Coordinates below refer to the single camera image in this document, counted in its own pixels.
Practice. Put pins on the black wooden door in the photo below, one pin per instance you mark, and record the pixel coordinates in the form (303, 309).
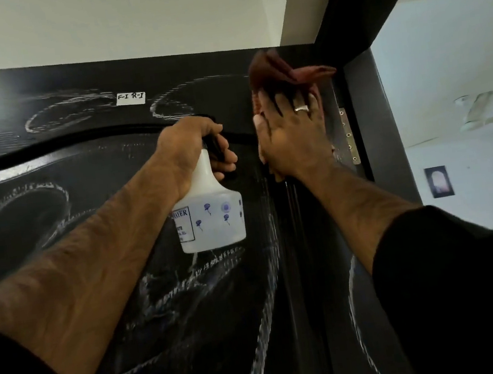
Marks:
(247, 329)

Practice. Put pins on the orange checked cloth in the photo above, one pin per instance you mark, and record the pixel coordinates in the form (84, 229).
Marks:
(276, 69)

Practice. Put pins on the white spray bottle black trigger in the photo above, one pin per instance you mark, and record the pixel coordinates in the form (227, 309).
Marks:
(211, 230)

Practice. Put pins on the person's left forearm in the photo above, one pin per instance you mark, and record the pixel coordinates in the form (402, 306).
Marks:
(81, 270)

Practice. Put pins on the person's left hand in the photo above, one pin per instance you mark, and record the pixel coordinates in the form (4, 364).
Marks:
(182, 143)

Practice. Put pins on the small framed wall picture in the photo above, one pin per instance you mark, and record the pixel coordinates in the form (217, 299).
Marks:
(438, 182)

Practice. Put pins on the black right sleeve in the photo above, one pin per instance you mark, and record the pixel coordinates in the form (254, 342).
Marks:
(469, 300)

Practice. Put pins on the white ceiling fan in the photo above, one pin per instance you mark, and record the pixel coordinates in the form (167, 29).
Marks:
(476, 111)

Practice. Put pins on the person's right hand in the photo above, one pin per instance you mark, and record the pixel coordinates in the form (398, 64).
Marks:
(297, 141)

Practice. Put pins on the person's right forearm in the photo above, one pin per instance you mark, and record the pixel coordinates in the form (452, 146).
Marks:
(354, 211)

